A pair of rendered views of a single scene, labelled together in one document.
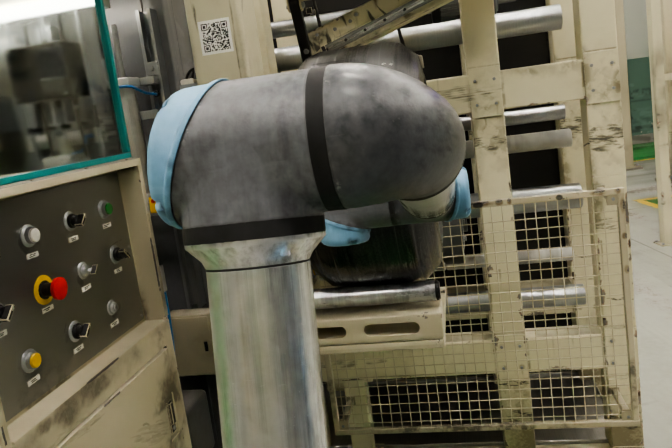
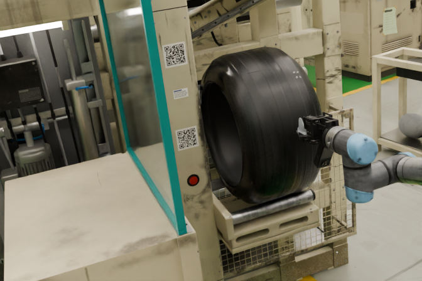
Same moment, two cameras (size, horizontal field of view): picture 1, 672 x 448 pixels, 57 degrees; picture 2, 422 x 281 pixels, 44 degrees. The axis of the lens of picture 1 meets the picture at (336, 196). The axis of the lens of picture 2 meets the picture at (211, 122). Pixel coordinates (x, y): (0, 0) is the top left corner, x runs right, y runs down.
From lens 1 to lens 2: 1.11 m
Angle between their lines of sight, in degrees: 31
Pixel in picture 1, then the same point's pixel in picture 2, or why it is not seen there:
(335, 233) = (365, 197)
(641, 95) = not seen: outside the picture
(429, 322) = (313, 214)
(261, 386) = not seen: outside the picture
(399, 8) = (237, 8)
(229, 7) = (184, 34)
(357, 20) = (210, 15)
